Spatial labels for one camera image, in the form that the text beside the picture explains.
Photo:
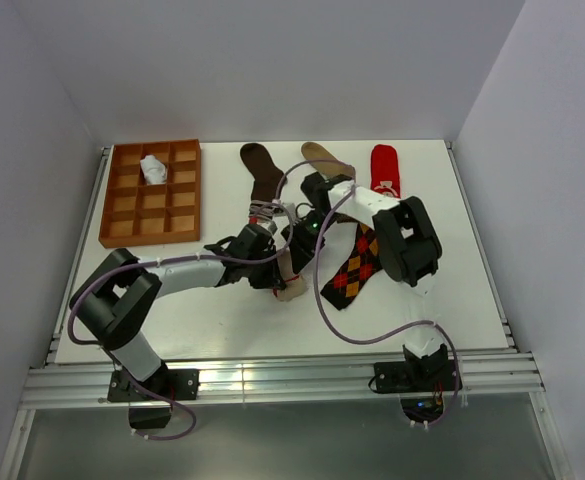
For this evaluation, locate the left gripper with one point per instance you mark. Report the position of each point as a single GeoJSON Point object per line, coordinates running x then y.
{"type": "Point", "coordinates": [271, 278]}

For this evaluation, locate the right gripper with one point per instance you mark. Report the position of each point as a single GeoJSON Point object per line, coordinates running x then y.
{"type": "Point", "coordinates": [301, 246]}

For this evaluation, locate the beige and red reindeer sock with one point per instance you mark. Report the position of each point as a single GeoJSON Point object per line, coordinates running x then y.
{"type": "Point", "coordinates": [294, 284]}

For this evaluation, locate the white sock with black stripes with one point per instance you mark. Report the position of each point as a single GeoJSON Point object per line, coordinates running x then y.
{"type": "Point", "coordinates": [153, 170]}

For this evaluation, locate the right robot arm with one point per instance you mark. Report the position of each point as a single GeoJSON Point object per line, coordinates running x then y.
{"type": "Point", "coordinates": [399, 237]}

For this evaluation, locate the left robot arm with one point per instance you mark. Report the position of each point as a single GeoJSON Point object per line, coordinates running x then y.
{"type": "Point", "coordinates": [115, 300]}

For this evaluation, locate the black orange argyle sock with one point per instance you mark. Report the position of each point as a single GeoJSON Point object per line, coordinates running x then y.
{"type": "Point", "coordinates": [363, 263]}

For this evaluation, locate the dark brown sock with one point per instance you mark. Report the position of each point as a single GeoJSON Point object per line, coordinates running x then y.
{"type": "Point", "coordinates": [266, 177]}

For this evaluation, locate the tan sock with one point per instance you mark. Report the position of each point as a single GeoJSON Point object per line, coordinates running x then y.
{"type": "Point", "coordinates": [328, 167]}

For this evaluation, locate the orange compartment tray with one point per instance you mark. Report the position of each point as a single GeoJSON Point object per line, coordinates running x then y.
{"type": "Point", "coordinates": [138, 213]}

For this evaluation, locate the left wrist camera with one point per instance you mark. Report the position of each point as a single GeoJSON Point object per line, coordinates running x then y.
{"type": "Point", "coordinates": [264, 222]}

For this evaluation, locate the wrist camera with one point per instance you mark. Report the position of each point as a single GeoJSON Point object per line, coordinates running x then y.
{"type": "Point", "coordinates": [284, 209]}
{"type": "Point", "coordinates": [264, 222]}

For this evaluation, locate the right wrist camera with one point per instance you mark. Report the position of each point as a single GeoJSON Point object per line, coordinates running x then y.
{"type": "Point", "coordinates": [284, 209]}

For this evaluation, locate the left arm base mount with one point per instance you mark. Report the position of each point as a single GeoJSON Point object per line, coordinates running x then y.
{"type": "Point", "coordinates": [151, 409]}

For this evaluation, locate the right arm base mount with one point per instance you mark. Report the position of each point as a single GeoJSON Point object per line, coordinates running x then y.
{"type": "Point", "coordinates": [430, 380]}

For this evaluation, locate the aluminium rail frame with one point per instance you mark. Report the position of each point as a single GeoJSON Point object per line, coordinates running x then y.
{"type": "Point", "coordinates": [279, 380]}

